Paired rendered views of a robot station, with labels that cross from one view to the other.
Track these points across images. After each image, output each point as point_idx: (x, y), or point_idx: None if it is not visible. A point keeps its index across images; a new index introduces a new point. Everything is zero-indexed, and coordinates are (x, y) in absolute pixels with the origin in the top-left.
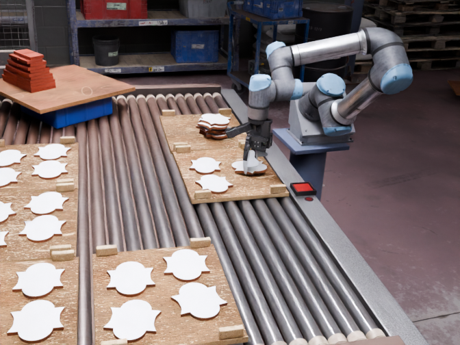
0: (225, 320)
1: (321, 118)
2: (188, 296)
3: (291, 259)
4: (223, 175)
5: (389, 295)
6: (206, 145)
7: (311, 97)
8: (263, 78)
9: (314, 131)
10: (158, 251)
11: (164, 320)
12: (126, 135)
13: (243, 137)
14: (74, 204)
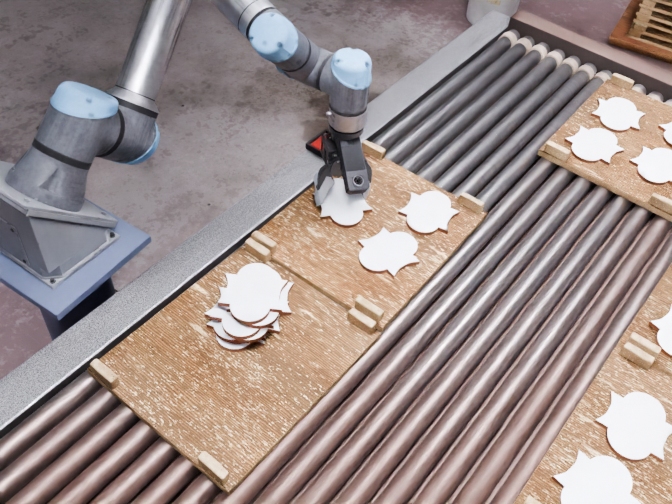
0: (611, 94)
1: (135, 147)
2: (624, 120)
3: (480, 101)
4: (389, 221)
5: (454, 41)
6: (307, 302)
7: (89, 157)
8: (360, 50)
9: (91, 206)
10: (603, 176)
11: (659, 122)
12: (379, 475)
13: (217, 277)
14: (646, 310)
